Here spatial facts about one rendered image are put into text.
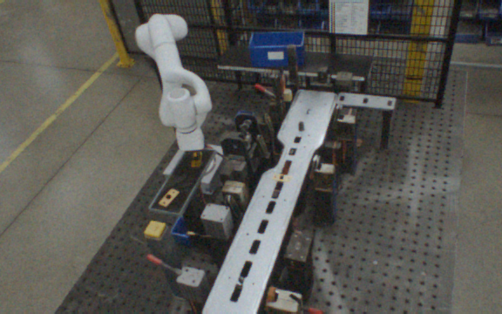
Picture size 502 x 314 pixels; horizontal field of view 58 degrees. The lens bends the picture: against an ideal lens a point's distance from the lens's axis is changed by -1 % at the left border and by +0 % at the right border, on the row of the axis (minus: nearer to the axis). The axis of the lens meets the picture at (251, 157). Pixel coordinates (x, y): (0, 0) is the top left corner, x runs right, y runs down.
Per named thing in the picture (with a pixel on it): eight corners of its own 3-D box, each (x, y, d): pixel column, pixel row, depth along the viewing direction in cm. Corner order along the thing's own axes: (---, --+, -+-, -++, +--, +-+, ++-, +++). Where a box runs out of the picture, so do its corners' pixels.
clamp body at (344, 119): (355, 176, 236) (356, 125, 212) (332, 173, 240) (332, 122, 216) (357, 165, 242) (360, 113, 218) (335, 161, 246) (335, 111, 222)
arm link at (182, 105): (196, 111, 181) (173, 117, 180) (188, 84, 172) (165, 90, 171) (200, 123, 175) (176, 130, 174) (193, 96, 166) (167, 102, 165)
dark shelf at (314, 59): (367, 81, 244) (368, 77, 242) (215, 68, 273) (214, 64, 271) (373, 59, 258) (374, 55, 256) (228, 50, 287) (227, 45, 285)
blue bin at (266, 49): (303, 65, 257) (301, 45, 248) (250, 66, 263) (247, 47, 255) (305, 51, 269) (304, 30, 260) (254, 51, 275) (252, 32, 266)
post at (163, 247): (186, 302, 195) (159, 241, 165) (171, 297, 197) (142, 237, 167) (193, 287, 200) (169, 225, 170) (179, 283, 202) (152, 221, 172)
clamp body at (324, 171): (335, 228, 214) (335, 177, 190) (310, 222, 218) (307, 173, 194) (339, 213, 220) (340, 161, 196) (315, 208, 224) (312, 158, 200)
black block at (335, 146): (342, 194, 229) (342, 151, 209) (321, 190, 232) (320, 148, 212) (345, 182, 234) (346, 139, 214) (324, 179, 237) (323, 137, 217)
